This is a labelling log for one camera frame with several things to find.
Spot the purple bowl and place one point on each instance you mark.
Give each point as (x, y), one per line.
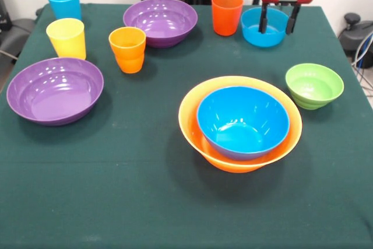
(55, 94)
(160, 18)

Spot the green bowl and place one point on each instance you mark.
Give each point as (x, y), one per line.
(314, 85)

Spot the yellow cup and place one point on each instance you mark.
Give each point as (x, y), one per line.
(68, 42)

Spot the dark green tablecloth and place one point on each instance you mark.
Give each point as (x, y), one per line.
(116, 173)

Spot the large blue bowl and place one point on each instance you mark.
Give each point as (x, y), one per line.
(242, 115)

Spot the red cup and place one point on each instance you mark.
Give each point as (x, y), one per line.
(225, 15)

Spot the blue cup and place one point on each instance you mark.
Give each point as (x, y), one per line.
(65, 4)

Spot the orange cup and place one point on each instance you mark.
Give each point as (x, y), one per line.
(128, 56)

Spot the small light blue bowl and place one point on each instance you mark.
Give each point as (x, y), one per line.
(274, 39)

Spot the large orange bowl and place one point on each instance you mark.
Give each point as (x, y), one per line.
(233, 164)

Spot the black floor base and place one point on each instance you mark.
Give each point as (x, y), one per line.
(358, 33)

